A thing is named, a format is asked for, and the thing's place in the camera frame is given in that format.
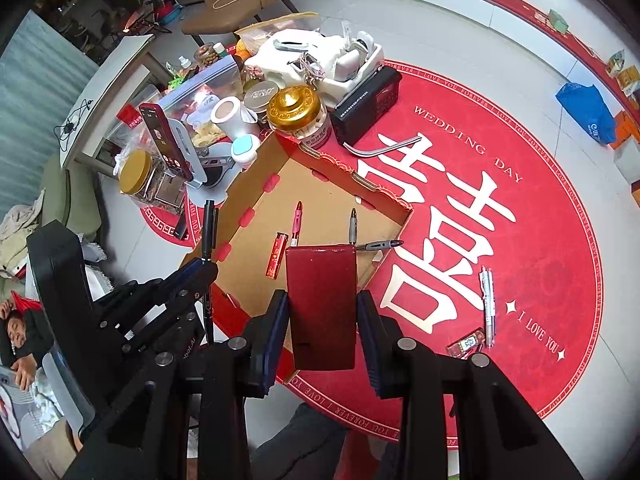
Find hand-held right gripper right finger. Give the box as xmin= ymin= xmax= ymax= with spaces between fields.
xmin=356 ymin=290 xmax=583 ymax=480

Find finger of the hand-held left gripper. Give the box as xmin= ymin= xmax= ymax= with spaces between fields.
xmin=97 ymin=259 xmax=220 ymax=328
xmin=120 ymin=305 xmax=208 ymax=361

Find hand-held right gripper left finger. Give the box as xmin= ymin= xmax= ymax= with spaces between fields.
xmin=65 ymin=290 xmax=291 ymax=480

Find black capped pen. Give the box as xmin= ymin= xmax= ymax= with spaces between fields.
xmin=200 ymin=200 xmax=219 ymax=346

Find small dark red box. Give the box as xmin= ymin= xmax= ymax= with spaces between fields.
xmin=285 ymin=244 xmax=358 ymax=372

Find red lighter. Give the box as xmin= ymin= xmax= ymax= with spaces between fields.
xmin=264 ymin=232 xmax=290 ymax=281

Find dark translucent pen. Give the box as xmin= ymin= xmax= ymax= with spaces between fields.
xmin=355 ymin=239 xmax=405 ymax=253

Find small printed packet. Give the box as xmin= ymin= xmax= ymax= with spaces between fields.
xmin=446 ymin=327 xmax=487 ymax=359

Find red gel pen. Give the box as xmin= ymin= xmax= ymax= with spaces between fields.
xmin=290 ymin=201 xmax=305 ymax=248

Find white pen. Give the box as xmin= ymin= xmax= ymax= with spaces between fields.
xmin=486 ymin=267 xmax=497 ymax=350
xmin=478 ymin=266 xmax=491 ymax=331

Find cardboard box with red trim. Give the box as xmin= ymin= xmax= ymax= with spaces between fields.
xmin=180 ymin=132 xmax=415 ymax=386

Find pale crumpled cloth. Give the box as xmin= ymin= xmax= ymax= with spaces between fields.
xmin=0 ymin=190 xmax=48 ymax=281

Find green sofa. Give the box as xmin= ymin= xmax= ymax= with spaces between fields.
xmin=40 ymin=152 xmax=103 ymax=241

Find person's dark trouser leg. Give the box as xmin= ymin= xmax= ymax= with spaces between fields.
xmin=250 ymin=402 xmax=351 ymax=480

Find white phone stand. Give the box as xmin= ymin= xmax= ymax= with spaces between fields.
xmin=172 ymin=120 xmax=236 ymax=191

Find jar with plain gold lid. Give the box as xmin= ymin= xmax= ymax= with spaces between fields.
xmin=117 ymin=149 xmax=173 ymax=208

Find white and blue small device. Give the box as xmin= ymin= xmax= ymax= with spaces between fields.
xmin=231 ymin=135 xmax=261 ymax=171

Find phone with red case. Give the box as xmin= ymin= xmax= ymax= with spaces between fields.
xmin=139 ymin=102 xmax=196 ymax=181

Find white paper cup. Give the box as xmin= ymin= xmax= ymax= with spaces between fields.
xmin=210 ymin=96 xmax=261 ymax=142

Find round red printed mat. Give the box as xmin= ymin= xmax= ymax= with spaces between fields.
xmin=140 ymin=60 xmax=603 ymax=448

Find round metal tin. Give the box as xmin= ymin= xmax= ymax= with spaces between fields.
xmin=242 ymin=80 xmax=281 ymax=113

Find jar with ornate gold lid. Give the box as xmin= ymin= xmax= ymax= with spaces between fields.
xmin=266 ymin=86 xmax=333 ymax=150

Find white side table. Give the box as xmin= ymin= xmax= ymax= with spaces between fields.
xmin=59 ymin=34 xmax=173 ymax=171

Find bent metal tube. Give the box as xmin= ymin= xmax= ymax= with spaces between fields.
xmin=342 ymin=134 xmax=422 ymax=159

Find clear jar of nuts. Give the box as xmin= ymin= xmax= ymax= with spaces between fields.
xmin=192 ymin=45 xmax=221 ymax=68

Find white tissue box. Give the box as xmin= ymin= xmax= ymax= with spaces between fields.
xmin=244 ymin=27 xmax=331 ymax=91

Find black radio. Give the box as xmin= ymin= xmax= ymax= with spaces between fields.
xmin=330 ymin=66 xmax=403 ymax=147

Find yellow snack bag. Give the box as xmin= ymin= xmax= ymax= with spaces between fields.
xmin=235 ymin=11 xmax=321 ymax=56

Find white storage tray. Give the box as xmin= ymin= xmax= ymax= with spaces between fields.
xmin=320 ymin=30 xmax=386 ymax=108

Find white carton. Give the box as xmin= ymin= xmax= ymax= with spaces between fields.
xmin=612 ymin=142 xmax=640 ymax=186

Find blue plastic bag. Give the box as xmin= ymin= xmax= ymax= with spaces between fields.
xmin=555 ymin=81 xmax=618 ymax=145

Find orange carton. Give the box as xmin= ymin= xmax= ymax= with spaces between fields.
xmin=612 ymin=112 xmax=640 ymax=151

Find small green box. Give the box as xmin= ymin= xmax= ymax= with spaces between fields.
xmin=547 ymin=9 xmax=571 ymax=35

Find black charger cable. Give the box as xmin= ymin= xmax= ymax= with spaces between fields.
xmin=52 ymin=100 xmax=93 ymax=141

